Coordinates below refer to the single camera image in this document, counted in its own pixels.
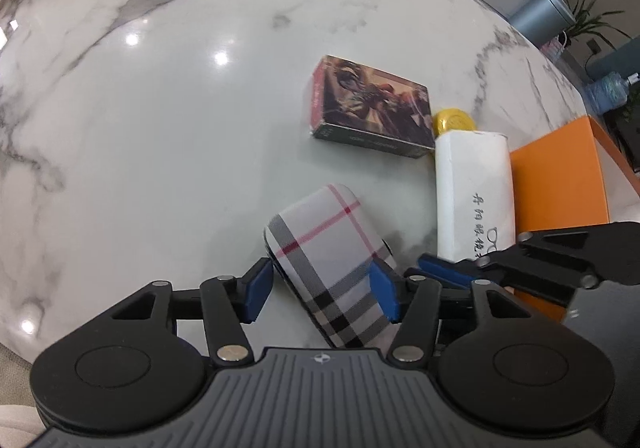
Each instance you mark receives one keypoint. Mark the yellow tape measure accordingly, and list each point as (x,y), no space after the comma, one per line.
(452,122)

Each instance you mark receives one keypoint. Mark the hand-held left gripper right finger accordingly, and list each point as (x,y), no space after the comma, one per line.
(382,290)

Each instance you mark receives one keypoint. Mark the orange cardboard box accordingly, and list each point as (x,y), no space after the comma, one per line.
(560,178)

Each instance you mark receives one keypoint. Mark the blue water jug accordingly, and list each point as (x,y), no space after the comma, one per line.
(607,93)

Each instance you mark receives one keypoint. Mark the blue-grey pedal bin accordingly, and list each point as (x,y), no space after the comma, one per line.
(542,13)

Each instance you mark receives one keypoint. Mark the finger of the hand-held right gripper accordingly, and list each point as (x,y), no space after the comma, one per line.
(445,268)
(530,240)

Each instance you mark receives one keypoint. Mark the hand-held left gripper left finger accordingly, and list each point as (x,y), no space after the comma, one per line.
(257,288)

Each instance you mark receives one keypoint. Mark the picture-printed card box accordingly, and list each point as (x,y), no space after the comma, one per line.
(372,103)

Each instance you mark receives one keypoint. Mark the plaid zip case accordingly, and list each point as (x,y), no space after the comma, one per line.
(325,248)

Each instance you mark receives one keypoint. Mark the tall-leaf floor plant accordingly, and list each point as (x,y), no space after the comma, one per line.
(590,13)

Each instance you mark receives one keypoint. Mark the white glasses case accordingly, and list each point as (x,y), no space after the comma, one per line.
(472,188)

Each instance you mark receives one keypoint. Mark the wall socket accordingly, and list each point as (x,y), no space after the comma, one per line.
(594,46)

